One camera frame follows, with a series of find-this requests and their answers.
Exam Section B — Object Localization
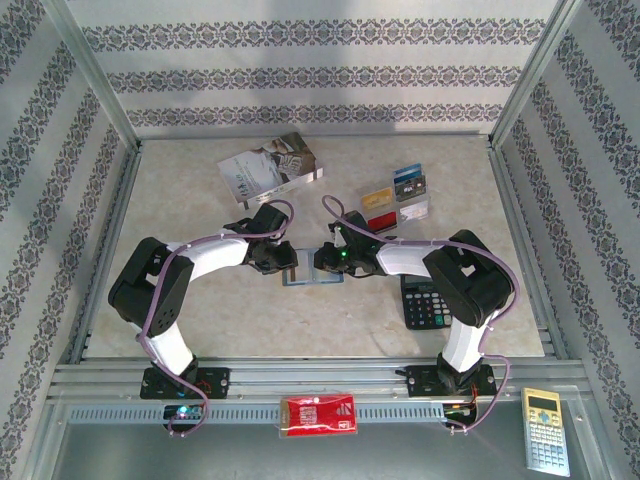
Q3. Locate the blue card holder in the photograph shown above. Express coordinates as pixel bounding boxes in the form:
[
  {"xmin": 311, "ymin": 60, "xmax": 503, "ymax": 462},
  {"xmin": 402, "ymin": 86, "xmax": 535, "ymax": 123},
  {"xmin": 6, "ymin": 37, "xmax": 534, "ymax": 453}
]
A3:
[{"xmin": 283, "ymin": 247, "xmax": 346, "ymax": 287}]

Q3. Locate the right controller board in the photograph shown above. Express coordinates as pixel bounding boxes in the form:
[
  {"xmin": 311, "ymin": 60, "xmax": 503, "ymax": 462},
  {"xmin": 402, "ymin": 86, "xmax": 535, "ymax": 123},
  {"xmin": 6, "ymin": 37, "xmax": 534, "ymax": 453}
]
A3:
[{"xmin": 443, "ymin": 402, "xmax": 479, "ymax": 420}]

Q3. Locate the red card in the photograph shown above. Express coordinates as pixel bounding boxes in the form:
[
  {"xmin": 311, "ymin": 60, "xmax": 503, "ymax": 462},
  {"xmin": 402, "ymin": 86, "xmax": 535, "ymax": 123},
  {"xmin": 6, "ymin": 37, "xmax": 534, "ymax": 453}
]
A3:
[{"xmin": 367, "ymin": 210, "xmax": 399, "ymax": 232}]

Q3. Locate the black desk calculator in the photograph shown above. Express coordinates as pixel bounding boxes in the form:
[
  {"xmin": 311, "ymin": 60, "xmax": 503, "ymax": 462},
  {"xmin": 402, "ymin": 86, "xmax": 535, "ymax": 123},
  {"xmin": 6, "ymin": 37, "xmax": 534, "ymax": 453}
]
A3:
[{"xmin": 400, "ymin": 273, "xmax": 454, "ymax": 331}]

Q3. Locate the aluminium side rail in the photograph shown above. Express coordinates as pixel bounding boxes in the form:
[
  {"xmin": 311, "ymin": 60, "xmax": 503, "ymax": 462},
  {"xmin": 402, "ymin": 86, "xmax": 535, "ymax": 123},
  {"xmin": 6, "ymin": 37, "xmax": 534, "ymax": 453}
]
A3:
[
  {"xmin": 487, "ymin": 139, "xmax": 571, "ymax": 362},
  {"xmin": 67, "ymin": 142, "xmax": 144, "ymax": 364}
]

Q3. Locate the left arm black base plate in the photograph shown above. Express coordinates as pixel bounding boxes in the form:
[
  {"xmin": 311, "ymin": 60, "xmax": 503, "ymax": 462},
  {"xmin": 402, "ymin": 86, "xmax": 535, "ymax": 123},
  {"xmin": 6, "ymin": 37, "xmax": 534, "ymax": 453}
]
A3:
[{"xmin": 139, "ymin": 367, "xmax": 231, "ymax": 401}]

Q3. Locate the clear acrylic card organizer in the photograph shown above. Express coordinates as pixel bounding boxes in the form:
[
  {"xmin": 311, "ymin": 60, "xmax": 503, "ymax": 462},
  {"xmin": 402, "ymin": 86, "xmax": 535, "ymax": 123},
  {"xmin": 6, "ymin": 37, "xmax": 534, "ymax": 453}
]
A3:
[{"xmin": 359, "ymin": 163, "xmax": 432, "ymax": 236}]

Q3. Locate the left controller board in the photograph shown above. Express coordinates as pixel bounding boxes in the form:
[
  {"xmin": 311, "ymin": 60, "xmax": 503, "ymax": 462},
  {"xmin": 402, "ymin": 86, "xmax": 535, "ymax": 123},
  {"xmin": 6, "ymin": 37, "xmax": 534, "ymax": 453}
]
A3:
[{"xmin": 163, "ymin": 403, "xmax": 207, "ymax": 421}]

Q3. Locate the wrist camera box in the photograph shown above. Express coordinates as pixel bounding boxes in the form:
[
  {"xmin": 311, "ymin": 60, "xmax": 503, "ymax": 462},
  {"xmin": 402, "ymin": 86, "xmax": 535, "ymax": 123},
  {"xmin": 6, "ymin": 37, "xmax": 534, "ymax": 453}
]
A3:
[
  {"xmin": 248, "ymin": 203, "xmax": 292, "ymax": 237},
  {"xmin": 329, "ymin": 210, "xmax": 375, "ymax": 246}
]

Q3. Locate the white card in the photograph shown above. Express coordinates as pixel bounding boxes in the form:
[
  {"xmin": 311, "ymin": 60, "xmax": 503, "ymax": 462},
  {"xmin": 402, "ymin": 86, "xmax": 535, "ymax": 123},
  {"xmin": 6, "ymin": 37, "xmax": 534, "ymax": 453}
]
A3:
[{"xmin": 398, "ymin": 202, "xmax": 431, "ymax": 224}]

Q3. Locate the paperback book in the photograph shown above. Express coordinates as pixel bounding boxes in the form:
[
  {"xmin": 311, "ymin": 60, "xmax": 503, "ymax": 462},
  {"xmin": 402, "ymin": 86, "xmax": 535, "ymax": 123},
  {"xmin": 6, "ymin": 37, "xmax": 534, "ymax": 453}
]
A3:
[{"xmin": 217, "ymin": 132, "xmax": 325, "ymax": 214}]

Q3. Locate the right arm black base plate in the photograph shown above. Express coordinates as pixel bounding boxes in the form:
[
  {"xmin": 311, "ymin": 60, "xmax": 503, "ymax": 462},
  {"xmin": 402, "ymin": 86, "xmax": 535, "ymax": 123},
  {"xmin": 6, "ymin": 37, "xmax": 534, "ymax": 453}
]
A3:
[{"xmin": 407, "ymin": 363, "xmax": 499, "ymax": 399}]

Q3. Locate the gold bank card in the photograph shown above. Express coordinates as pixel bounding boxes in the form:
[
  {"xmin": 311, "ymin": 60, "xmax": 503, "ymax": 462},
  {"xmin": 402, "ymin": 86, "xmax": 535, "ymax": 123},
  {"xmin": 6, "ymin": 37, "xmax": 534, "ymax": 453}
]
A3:
[{"xmin": 362, "ymin": 187, "xmax": 395, "ymax": 210}]

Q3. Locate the dark printed card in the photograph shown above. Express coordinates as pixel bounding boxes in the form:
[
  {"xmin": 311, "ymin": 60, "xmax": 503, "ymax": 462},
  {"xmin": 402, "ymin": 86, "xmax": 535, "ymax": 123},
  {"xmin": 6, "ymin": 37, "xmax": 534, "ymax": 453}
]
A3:
[{"xmin": 394, "ymin": 173, "xmax": 429, "ymax": 202}]

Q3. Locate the aluminium frame post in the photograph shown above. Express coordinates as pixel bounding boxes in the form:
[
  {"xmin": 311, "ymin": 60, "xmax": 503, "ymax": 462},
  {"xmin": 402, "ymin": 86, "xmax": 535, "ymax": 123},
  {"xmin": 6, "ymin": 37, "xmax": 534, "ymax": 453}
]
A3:
[
  {"xmin": 42, "ymin": 0, "xmax": 144, "ymax": 151},
  {"xmin": 487, "ymin": 0, "xmax": 590, "ymax": 149}
]

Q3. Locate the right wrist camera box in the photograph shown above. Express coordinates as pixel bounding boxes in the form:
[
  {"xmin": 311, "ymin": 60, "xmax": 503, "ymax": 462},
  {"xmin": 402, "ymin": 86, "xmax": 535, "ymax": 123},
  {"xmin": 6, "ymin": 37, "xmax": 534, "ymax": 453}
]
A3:
[{"xmin": 329, "ymin": 210, "xmax": 375, "ymax": 246}]

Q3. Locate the aluminium front rail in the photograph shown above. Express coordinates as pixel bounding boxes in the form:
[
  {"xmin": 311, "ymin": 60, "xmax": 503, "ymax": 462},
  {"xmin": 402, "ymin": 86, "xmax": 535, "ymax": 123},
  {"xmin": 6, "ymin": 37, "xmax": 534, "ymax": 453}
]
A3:
[{"xmin": 47, "ymin": 355, "xmax": 591, "ymax": 404}]

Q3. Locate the gold scientific calculator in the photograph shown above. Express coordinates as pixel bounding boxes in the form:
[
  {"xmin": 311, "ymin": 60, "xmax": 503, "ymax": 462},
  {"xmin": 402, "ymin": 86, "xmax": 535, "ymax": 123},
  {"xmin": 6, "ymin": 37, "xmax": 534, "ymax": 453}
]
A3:
[{"xmin": 520, "ymin": 387, "xmax": 571, "ymax": 479}]

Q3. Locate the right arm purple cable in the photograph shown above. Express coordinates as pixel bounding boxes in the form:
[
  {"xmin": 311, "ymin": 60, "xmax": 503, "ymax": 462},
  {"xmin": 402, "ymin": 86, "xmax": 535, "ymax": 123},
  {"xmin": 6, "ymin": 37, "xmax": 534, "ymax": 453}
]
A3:
[{"xmin": 322, "ymin": 194, "xmax": 521, "ymax": 434}]

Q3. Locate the red plastic pouch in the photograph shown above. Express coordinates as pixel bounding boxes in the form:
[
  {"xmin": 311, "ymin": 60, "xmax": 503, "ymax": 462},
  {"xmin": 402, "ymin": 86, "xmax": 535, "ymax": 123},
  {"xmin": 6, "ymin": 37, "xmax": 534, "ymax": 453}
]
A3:
[{"xmin": 278, "ymin": 393, "xmax": 360, "ymax": 440}]

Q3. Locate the slotted grey cable duct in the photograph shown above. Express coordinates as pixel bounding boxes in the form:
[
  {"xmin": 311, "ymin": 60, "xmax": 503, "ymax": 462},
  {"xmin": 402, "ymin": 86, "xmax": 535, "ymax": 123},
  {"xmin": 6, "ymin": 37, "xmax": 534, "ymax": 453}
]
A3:
[{"xmin": 67, "ymin": 403, "xmax": 449, "ymax": 425}]

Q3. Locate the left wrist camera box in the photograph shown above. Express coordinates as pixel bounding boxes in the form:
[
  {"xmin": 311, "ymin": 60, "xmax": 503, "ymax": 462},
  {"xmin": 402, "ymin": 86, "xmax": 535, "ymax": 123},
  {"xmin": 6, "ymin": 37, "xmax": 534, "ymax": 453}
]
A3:
[{"xmin": 248, "ymin": 203, "xmax": 292, "ymax": 237}]

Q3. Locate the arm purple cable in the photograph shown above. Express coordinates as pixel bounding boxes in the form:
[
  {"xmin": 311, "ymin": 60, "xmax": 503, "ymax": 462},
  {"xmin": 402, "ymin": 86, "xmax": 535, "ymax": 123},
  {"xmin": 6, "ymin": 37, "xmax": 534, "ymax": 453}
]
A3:
[
  {"xmin": 137, "ymin": 199, "xmax": 296, "ymax": 437},
  {"xmin": 322, "ymin": 194, "xmax": 521, "ymax": 434}
]

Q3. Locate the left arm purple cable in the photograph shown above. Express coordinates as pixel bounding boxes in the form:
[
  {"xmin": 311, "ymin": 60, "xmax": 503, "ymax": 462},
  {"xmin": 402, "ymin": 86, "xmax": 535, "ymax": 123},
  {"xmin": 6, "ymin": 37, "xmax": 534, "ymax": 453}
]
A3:
[{"xmin": 137, "ymin": 199, "xmax": 296, "ymax": 437}]

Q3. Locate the controller board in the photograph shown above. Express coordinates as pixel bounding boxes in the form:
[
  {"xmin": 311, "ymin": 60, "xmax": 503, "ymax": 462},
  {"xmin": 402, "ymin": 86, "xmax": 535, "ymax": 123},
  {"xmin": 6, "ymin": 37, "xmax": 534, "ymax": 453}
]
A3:
[
  {"xmin": 443, "ymin": 402, "xmax": 479, "ymax": 420},
  {"xmin": 163, "ymin": 403, "xmax": 207, "ymax": 421}
]

